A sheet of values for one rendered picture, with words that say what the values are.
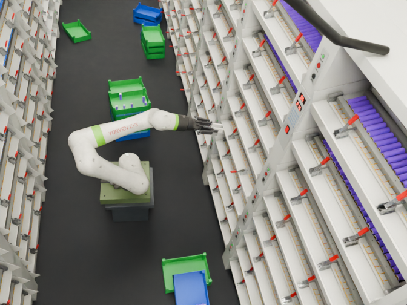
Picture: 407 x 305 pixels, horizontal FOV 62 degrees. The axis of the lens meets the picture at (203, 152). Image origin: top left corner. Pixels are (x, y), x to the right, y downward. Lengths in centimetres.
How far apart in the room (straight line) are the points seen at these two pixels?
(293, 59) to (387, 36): 37
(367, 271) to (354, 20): 75
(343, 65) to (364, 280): 65
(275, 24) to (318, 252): 94
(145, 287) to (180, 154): 115
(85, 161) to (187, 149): 138
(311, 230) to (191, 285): 115
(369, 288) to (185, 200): 179
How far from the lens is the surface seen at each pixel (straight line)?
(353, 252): 117
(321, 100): 124
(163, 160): 289
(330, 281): 133
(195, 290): 234
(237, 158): 201
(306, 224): 139
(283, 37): 150
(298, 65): 136
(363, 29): 115
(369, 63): 101
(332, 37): 92
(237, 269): 233
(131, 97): 293
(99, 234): 255
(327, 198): 123
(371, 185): 106
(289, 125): 136
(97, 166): 179
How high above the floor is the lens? 228
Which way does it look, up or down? 50 degrees down
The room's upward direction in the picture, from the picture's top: 13 degrees clockwise
